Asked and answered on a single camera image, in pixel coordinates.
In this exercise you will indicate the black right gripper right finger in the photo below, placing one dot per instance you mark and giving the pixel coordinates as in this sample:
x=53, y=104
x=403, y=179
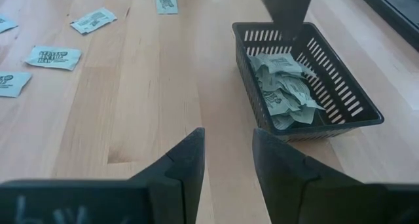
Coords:
x=311, y=201

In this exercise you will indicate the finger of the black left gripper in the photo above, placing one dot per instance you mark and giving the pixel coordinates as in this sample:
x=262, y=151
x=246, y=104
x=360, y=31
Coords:
x=273, y=4
x=299, y=4

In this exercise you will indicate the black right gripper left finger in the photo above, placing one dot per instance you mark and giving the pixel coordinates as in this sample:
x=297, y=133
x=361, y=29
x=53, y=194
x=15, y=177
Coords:
x=157, y=201

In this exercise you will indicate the green stevia sweetener packet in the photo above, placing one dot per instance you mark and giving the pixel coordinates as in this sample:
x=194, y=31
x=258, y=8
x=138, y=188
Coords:
x=275, y=63
x=304, y=116
x=273, y=81
x=282, y=122
x=54, y=58
x=278, y=103
x=93, y=21
x=13, y=84
x=167, y=3
x=302, y=91
x=6, y=24

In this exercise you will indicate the black slotted plastic basket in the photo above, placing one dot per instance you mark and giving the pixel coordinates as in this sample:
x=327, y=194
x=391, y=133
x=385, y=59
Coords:
x=347, y=116

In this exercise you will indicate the black table edge rail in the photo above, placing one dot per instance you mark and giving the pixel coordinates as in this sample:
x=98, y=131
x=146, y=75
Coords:
x=379, y=12

